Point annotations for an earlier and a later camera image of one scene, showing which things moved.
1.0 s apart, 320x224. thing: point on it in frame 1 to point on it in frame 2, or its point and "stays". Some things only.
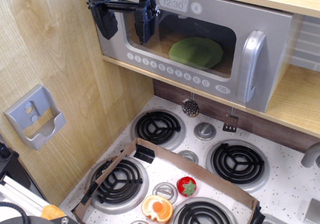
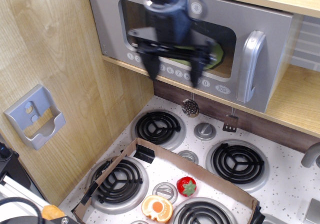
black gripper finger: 105,19 to 153,63
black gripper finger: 145,15 to 196,67
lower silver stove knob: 166,190 stays
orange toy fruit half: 157,207 stays
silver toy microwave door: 239,51 stays
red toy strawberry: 186,186 stays
